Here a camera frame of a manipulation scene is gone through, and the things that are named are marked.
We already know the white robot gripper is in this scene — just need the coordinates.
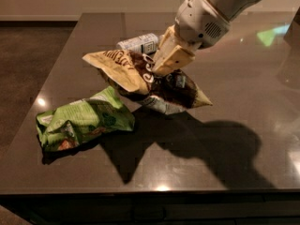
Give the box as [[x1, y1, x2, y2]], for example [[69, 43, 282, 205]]
[[152, 0, 230, 76]]

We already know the brown chip bag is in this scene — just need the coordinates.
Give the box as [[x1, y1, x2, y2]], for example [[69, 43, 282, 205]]
[[82, 50, 212, 114]]

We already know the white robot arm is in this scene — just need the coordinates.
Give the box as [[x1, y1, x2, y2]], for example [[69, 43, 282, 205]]
[[153, 0, 261, 76]]

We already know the green rice chip bag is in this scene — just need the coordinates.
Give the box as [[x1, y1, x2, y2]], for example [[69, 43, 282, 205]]
[[36, 86, 135, 152]]

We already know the clear plastic water bottle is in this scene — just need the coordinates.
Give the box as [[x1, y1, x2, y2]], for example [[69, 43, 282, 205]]
[[116, 33, 159, 54]]

